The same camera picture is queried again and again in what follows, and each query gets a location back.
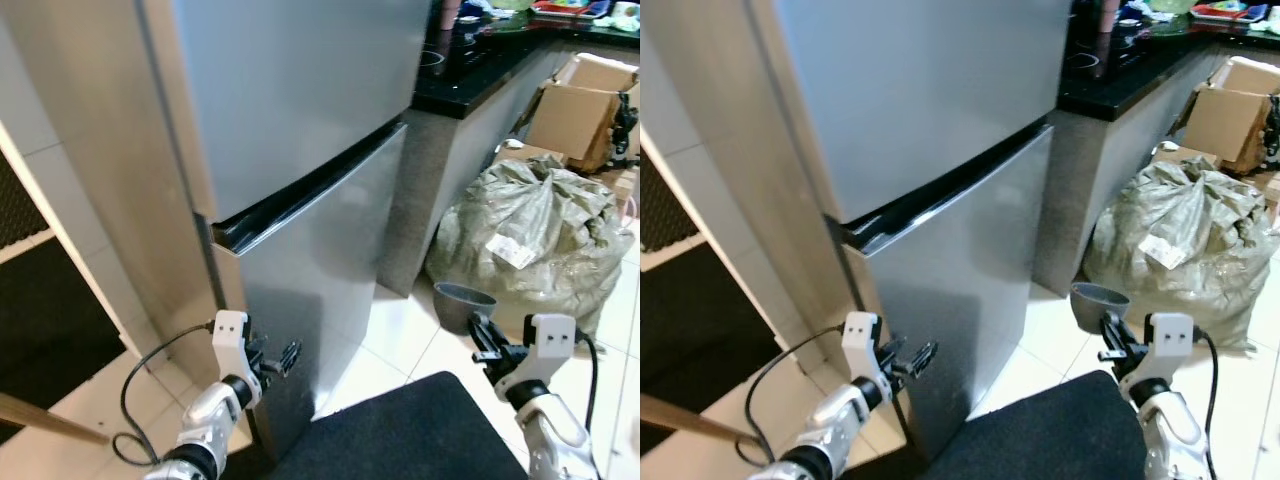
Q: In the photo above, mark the dark blue-grey mug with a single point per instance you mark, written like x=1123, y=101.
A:
x=460, y=310
x=1095, y=310

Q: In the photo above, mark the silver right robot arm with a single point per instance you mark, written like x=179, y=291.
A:
x=550, y=440
x=1175, y=440

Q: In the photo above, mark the silver two-door fridge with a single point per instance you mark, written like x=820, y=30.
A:
x=100, y=150
x=730, y=150

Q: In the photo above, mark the dark carpet rug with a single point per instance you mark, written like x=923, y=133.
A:
x=400, y=440
x=1040, y=440

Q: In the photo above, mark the grey-green woven sack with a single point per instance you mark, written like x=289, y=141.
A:
x=540, y=200
x=1190, y=200

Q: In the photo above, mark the flat cardboard box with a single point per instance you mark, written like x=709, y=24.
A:
x=1175, y=154
x=525, y=152

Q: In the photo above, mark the large open cardboard box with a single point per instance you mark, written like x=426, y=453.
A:
x=1225, y=125
x=570, y=120

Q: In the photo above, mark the black-topped kitchen counter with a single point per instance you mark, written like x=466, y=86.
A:
x=1100, y=100
x=450, y=95

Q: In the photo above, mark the black handheld device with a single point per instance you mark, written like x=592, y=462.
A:
x=626, y=125
x=1272, y=130

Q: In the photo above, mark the silver freezer door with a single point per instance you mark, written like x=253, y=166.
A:
x=930, y=90
x=300, y=90

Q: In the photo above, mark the red tray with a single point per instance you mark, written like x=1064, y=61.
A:
x=565, y=10
x=1228, y=11

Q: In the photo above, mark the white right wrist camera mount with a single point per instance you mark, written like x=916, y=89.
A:
x=550, y=340
x=1170, y=340

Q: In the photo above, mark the black foam wall mat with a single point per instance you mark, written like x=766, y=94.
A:
x=15, y=210
x=660, y=215

